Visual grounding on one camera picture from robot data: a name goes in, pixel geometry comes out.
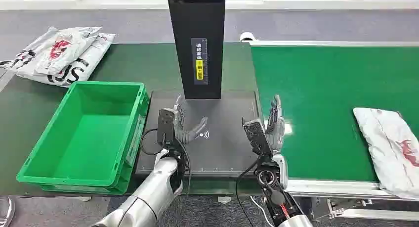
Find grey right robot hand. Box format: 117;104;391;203
264;94;287;155

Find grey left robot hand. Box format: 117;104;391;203
173;94;209;145

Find dark scale platform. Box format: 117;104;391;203
134;90;263;179

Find green conveyor belt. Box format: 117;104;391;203
250;45;419;183

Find ruler label with yellow sticker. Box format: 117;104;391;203
191;38;209;86

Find green plastic crate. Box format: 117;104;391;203
16;81;151;195

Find black scanner column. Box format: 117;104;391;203
166;0;226;100

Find white parcel bag red print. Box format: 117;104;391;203
0;26;102;77
353;107;419;200

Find white parcel bag black letters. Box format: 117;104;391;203
14;33;117;88

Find white window sill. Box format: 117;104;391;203
0;0;419;11

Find shiny grey curved object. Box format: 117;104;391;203
0;196;16;227

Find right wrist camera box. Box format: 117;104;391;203
241;118;273;157

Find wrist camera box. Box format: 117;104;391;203
241;118;273;157
157;108;178;147

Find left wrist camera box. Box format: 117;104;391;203
157;108;178;147

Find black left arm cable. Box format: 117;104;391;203
140;128;193;200

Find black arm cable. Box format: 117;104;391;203
140;128;193;200
235;159;260;227

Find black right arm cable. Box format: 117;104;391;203
235;159;260;227

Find aluminium conveyor frame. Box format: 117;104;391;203
240;31;419;222

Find white cable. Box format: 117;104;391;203
250;195;275;227

